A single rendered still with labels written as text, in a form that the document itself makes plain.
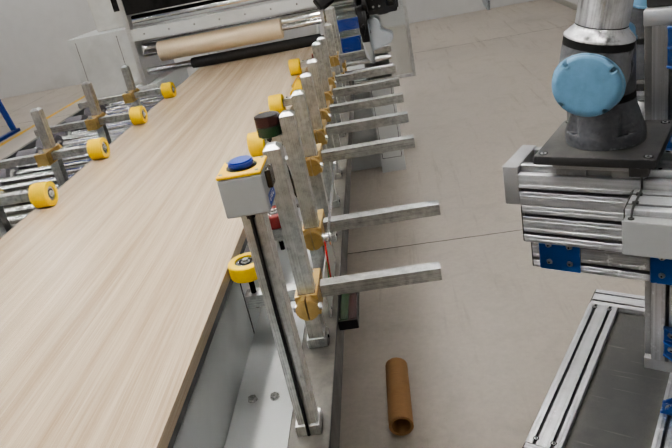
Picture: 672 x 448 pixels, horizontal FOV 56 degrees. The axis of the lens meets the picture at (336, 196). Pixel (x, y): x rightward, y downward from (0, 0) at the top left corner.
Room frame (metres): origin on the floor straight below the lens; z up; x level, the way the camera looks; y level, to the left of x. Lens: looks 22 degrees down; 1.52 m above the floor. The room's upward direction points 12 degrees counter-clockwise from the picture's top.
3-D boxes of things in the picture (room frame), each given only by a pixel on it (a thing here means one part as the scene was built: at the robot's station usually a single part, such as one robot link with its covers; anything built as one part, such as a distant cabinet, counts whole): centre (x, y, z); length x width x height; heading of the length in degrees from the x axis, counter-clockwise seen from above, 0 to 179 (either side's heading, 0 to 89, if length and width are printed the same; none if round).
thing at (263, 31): (4.08, 0.31, 1.05); 1.43 x 0.12 x 0.12; 83
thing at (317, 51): (2.42, -0.04, 0.92); 0.04 x 0.04 x 0.48; 83
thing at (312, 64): (2.17, -0.01, 0.90); 0.04 x 0.04 x 0.48; 83
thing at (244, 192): (0.92, 0.13, 1.18); 0.07 x 0.07 x 0.08; 83
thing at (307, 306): (1.20, 0.10, 0.81); 0.14 x 0.06 x 0.05; 173
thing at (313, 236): (1.45, 0.07, 0.85); 0.14 x 0.06 x 0.05; 173
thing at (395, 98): (2.21, -0.06, 0.95); 0.50 x 0.04 x 0.04; 83
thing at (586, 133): (1.18, -0.56, 1.09); 0.15 x 0.15 x 0.10
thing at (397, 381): (1.73, -0.07, 0.04); 0.30 x 0.08 x 0.08; 173
